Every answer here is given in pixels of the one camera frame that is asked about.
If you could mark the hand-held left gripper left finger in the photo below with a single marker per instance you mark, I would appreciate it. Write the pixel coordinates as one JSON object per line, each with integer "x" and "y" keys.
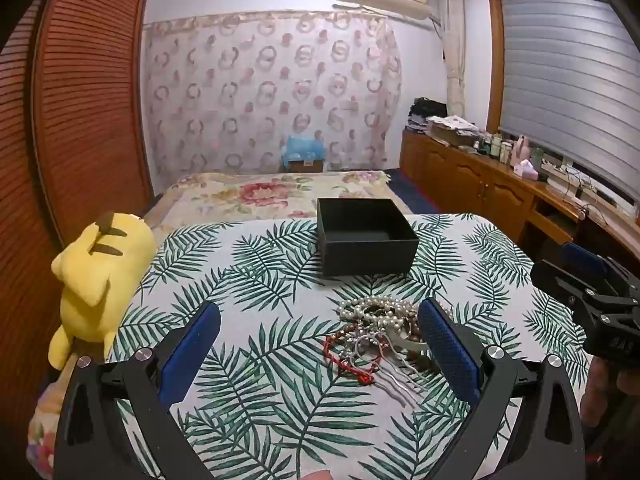
{"x": 192, "y": 350}

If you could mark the yellow plush toy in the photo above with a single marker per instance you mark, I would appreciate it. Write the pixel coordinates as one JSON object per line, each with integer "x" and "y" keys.
{"x": 100, "y": 270}

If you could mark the small cardboard box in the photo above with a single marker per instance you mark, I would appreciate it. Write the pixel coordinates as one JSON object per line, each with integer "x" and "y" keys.
{"x": 305, "y": 165}

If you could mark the pink bunny figure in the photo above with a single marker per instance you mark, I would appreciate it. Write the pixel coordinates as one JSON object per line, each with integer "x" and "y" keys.
{"x": 521, "y": 150}

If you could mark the white wrapped pipe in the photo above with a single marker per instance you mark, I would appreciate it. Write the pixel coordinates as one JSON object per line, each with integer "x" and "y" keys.
{"x": 454, "y": 50}

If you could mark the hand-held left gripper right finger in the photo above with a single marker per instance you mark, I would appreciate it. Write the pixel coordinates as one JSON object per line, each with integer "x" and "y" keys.
{"x": 447, "y": 350}

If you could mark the grey window blind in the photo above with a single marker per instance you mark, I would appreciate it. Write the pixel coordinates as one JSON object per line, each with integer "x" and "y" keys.
{"x": 565, "y": 75}

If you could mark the long wooden cabinet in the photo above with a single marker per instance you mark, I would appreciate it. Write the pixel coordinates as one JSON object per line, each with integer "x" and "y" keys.
{"x": 465, "y": 175}

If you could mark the green leaf print cloth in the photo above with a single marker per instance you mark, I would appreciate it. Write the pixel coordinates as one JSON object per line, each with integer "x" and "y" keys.
{"x": 260, "y": 300}

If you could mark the blue plastic bag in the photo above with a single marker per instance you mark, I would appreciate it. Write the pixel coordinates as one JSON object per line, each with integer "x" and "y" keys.
{"x": 300, "y": 149}

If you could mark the black square box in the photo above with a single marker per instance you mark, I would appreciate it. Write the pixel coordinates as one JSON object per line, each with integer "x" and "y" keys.
{"x": 370, "y": 245}

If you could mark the person's right hand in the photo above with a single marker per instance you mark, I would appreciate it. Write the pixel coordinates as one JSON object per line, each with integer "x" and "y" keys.
{"x": 597, "y": 395}

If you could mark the wooden louvre wardrobe door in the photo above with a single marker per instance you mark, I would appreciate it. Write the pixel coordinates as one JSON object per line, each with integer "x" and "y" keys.
{"x": 90, "y": 110}

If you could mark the wooden window frame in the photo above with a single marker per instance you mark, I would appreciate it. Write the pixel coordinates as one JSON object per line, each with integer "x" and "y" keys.
{"x": 495, "y": 60}

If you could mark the row of small bottles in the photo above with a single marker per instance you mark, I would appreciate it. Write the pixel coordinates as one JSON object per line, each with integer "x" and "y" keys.
{"x": 495, "y": 147}

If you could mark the pink tissue box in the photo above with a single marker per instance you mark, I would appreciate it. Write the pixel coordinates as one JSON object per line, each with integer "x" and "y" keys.
{"x": 525, "y": 170}

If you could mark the stack of folded clothes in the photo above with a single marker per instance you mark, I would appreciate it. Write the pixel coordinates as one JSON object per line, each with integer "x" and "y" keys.
{"x": 425, "y": 115}

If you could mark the silver bangle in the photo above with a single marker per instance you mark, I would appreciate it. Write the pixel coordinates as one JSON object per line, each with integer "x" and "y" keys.
{"x": 407, "y": 344}

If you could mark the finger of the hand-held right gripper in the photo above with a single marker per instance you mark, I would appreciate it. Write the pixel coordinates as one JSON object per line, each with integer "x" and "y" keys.
{"x": 555, "y": 277}
{"x": 582, "y": 257}

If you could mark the silver hair stick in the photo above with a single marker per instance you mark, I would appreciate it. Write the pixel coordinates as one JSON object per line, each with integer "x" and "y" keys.
{"x": 395, "y": 385}

